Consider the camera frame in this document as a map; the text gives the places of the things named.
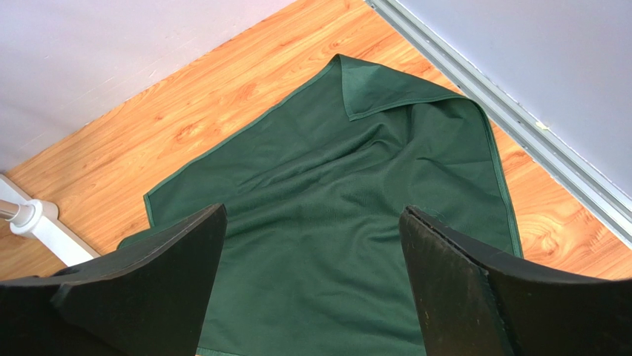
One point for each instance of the dark green cloth napkin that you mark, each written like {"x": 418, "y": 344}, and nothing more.
{"x": 312, "y": 261}

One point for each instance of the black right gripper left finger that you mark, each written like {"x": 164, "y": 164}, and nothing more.
{"x": 148, "y": 298}

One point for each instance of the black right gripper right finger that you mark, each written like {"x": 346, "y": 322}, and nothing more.
{"x": 474, "y": 299}

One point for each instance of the white metal clothes rack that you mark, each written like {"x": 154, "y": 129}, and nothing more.
{"x": 39, "y": 220}

